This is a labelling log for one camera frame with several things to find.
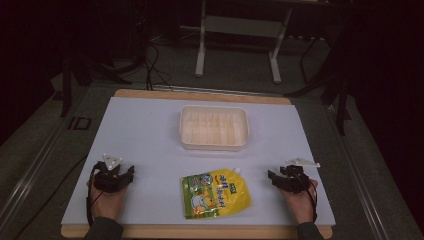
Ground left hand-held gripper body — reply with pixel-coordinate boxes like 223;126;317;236
93;153;130;194

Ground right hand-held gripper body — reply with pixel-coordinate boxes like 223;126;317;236
275;157;322;194

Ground yellow spouted refill pouch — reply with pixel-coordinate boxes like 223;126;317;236
180;167;253;220

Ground person's left hand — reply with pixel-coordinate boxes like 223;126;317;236
87;177;130;222

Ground person's right hand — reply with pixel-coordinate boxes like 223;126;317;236
279;178;319;226

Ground white table mat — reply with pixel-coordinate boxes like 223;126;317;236
61;96;336;227

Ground black stand leg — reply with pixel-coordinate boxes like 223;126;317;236
335;76;352;136
59;56;73;118

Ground white metal stand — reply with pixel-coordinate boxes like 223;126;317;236
194;0;294;85

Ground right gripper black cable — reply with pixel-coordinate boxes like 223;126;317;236
295;169;319;224

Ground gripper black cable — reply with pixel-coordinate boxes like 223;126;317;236
85;162;105;228
295;169;319;224

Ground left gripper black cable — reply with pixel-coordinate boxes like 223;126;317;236
85;162;105;228

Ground black floor bracket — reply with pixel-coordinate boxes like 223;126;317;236
67;116;92;131

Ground metal floor rail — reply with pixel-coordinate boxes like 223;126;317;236
324;103;391;240
0;113;73;228

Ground black floor cables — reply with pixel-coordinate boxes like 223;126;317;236
89;43;174;92

